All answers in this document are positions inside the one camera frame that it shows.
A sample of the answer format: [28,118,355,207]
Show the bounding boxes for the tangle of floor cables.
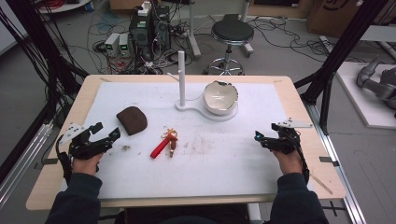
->
[251,16,368,64]

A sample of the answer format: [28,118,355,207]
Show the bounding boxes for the black metal frame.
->
[0,0,91,185]
[293,0,391,135]

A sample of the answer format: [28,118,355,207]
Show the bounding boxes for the white eggshell-shaped bowl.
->
[202,79,240,117]

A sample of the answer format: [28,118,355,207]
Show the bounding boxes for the white floor board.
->
[335,61,396,131]

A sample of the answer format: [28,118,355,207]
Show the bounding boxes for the white table leg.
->
[186,0,203,60]

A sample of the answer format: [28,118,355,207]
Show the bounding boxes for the white power strip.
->
[137,1,153,18]

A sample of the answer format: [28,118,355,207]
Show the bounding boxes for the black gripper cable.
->
[294,132,311,185]
[54,134,75,187]

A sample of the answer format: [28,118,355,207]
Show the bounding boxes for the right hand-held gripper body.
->
[267,117,314,155]

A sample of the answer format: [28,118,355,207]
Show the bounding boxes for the brown leather pouch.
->
[116,105,149,136]

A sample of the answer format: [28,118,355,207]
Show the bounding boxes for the black computer tower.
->
[128,5,172,63]

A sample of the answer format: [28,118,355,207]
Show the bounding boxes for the wooden table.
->
[25,74,347,212]

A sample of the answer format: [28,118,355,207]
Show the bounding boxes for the person's right hand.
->
[272,148,304,177]

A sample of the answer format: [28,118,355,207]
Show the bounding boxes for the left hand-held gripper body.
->
[57,121,108,161]

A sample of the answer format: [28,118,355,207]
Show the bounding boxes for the person's left hand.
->
[71,151,106,177]

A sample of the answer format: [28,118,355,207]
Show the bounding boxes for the cardboard box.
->
[305,0,389,39]

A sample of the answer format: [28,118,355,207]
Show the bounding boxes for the red strap keychain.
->
[149,127,179,160]

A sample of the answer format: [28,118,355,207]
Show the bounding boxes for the grey power supply unit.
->
[118,32,132,58]
[104,32,121,58]

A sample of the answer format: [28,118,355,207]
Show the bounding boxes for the aluminium rail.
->
[0,121,54,208]
[304,102,368,224]

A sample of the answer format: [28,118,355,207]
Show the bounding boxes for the black round stool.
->
[203,19,256,77]

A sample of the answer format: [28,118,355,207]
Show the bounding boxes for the white stand with post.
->
[166,50,239,123]

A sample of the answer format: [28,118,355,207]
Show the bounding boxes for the white table mat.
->
[64,81,316,201]

